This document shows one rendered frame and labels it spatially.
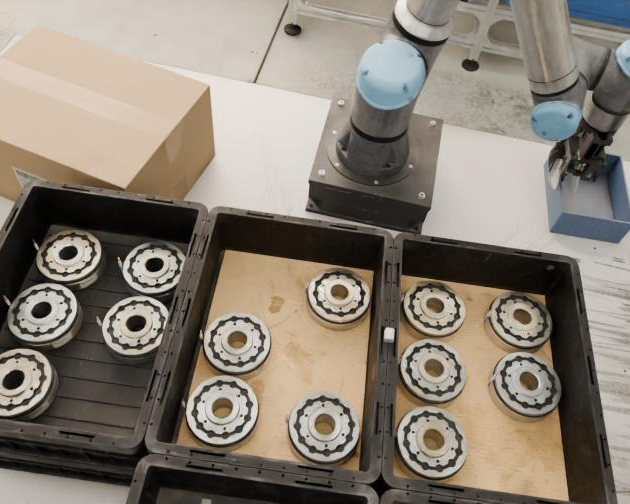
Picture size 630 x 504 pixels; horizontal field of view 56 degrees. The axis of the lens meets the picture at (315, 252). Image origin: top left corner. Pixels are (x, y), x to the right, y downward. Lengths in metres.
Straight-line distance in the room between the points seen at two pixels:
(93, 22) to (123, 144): 1.93
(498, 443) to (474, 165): 0.70
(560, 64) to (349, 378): 0.58
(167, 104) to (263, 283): 0.41
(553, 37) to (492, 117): 1.72
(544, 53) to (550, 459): 0.60
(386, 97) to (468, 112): 1.62
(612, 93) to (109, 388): 0.96
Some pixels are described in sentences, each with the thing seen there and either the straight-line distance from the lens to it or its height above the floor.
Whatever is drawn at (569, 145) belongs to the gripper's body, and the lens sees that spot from 1.29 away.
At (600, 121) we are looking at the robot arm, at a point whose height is 0.98.
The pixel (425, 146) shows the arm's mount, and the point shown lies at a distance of 1.30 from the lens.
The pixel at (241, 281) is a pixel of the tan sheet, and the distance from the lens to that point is 1.02.
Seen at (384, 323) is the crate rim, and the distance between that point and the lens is 0.88.
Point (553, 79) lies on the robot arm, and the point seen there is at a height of 1.12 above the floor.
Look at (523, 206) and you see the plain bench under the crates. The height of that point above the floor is 0.70.
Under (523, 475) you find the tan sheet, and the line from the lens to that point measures 0.97.
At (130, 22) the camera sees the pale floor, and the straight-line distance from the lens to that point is 3.01.
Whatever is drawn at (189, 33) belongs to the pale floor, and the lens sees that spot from 2.92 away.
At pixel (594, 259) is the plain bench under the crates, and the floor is 0.70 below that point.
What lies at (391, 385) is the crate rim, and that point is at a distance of 0.84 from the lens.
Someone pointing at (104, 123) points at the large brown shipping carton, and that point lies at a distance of 1.18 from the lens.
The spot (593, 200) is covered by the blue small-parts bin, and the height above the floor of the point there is 0.70.
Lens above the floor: 1.69
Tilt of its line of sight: 55 degrees down
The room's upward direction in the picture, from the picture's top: 8 degrees clockwise
